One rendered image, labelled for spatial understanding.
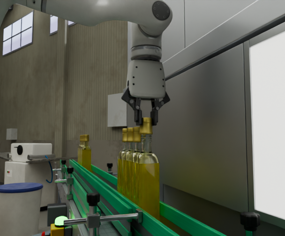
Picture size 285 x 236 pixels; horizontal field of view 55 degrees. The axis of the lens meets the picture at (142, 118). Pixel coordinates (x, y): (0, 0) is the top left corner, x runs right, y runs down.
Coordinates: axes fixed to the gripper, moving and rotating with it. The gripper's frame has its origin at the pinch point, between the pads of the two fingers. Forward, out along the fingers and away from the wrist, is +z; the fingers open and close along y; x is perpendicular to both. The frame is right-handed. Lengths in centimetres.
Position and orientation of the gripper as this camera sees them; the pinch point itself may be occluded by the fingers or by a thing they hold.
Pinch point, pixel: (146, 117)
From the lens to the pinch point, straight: 72.6
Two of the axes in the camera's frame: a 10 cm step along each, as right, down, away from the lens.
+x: 3.1, -0.8, -9.5
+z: 0.0, 10.0, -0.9
